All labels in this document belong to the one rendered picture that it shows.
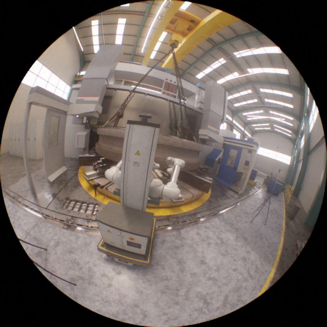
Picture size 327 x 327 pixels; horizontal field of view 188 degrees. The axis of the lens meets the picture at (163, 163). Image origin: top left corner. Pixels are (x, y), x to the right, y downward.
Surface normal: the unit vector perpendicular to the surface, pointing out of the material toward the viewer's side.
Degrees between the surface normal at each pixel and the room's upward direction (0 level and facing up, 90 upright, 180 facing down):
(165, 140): 90
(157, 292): 0
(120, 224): 0
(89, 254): 0
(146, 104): 90
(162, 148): 90
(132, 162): 90
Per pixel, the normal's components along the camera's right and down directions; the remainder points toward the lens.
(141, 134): -0.04, 0.23
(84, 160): 0.69, 0.30
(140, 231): 0.19, -0.95
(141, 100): 0.37, 0.29
